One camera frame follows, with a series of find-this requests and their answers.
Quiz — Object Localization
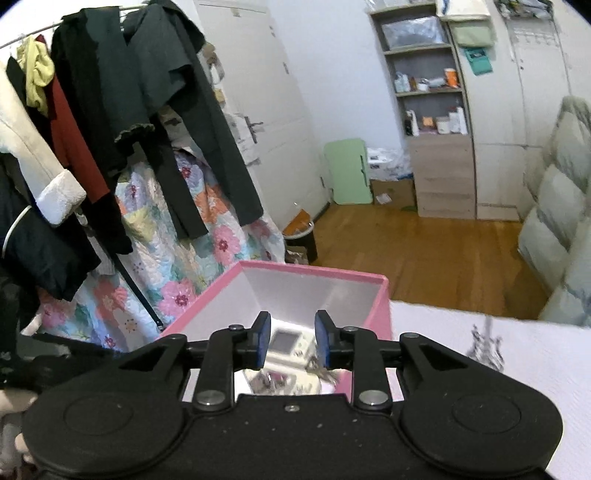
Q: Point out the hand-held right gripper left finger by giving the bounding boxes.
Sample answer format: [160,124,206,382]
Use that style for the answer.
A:
[106,311,271,413]

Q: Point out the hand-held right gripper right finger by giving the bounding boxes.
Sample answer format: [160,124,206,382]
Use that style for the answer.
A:
[314,310,490,413]

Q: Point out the large cream power bank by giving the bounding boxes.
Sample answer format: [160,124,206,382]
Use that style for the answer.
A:
[268,327,319,370]

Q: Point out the white power bank pink print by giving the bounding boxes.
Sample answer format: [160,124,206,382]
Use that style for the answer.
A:
[245,369,324,395]

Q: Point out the pink cardboard box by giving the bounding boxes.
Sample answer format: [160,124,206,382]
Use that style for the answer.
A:
[154,261,393,398]

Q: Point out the black trash bin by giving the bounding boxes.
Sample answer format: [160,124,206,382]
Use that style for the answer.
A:
[281,209,319,265]

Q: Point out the metal clothes rack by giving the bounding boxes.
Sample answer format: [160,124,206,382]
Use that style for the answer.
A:
[0,2,167,333]

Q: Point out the black jacket white piping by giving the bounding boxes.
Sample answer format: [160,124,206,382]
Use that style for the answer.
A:
[0,152,102,301]

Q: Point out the green folding stool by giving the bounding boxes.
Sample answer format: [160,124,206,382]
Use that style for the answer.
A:
[323,138,374,205]

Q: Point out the plastic bags on floor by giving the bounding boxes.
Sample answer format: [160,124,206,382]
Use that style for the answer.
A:
[367,148,413,182]

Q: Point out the wooden shelf unit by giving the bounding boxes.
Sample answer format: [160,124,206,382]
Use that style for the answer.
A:
[368,0,477,220]

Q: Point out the white fleece coat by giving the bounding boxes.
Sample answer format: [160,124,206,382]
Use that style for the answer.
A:
[0,60,88,227]

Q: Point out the red hanging garment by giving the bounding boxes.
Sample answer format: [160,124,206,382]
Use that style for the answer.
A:
[34,34,112,204]

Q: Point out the grey puffer jacket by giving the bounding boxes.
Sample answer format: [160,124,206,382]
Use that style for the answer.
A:
[517,95,591,328]

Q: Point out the white door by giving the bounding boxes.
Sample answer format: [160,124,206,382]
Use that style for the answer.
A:
[194,0,331,232]

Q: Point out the black hanging garment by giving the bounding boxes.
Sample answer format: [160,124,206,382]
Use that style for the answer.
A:
[48,7,139,254]

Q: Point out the yellow-green hanging cloth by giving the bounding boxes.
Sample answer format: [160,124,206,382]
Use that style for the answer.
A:
[16,37,56,116]

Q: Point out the white wardrobe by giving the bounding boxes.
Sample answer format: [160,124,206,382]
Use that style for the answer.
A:
[438,0,578,222]

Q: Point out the grey-green hanging top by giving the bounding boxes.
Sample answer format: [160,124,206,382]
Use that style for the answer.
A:
[115,0,265,241]

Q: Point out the teal pouch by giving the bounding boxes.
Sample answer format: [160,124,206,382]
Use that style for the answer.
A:
[464,46,494,77]

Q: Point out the plastic bag on shelf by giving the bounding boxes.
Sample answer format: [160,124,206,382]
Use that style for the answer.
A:
[381,16,451,51]

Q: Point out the green bag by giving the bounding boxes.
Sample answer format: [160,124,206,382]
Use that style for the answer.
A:
[450,21,494,48]

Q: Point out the white tote bag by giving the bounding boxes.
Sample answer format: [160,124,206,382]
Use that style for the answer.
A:
[436,0,491,21]

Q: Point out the door handle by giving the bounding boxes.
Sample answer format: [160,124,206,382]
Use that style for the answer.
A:
[245,115,265,144]

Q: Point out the over-door hook rail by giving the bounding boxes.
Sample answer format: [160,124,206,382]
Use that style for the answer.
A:
[508,23,561,47]

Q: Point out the over-door wire basket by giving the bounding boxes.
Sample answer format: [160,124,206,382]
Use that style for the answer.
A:
[496,0,552,19]

